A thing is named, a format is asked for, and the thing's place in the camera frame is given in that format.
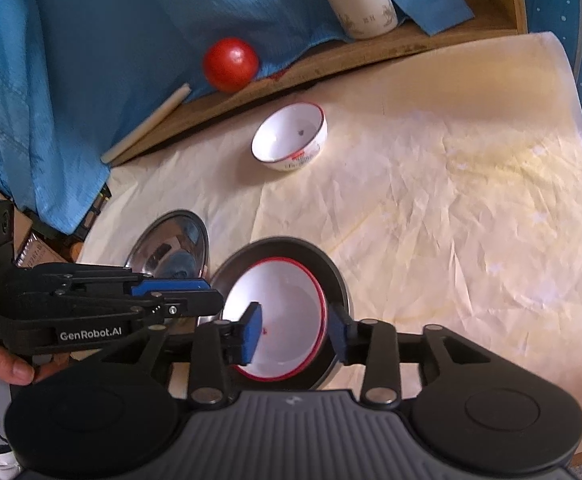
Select deep steel bowl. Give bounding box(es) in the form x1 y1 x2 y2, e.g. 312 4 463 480
210 236 352 391

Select white bowl red rim front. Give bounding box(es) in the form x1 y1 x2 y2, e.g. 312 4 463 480
221 257 327 382

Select white bowl red rim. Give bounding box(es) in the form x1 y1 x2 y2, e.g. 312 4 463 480
251 102 329 172
221 257 327 382

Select steel plate front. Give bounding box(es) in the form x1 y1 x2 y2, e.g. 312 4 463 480
125 209 210 280

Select white bowl red rim back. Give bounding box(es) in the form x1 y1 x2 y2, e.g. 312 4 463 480
251 102 329 172

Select black plastic crate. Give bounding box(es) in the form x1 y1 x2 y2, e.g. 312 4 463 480
73 184 112 240

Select cream paper table cover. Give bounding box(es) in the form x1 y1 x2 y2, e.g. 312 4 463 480
80 32 582 406

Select white rolling pin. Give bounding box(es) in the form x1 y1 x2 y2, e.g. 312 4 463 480
100 84 191 164

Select blue hanging coat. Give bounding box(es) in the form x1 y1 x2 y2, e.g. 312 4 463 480
0 0 472 233

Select red tomato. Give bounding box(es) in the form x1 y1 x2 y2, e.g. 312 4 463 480
202 37 259 93

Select wooden shelf board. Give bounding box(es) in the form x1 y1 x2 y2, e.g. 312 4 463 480
102 0 527 166

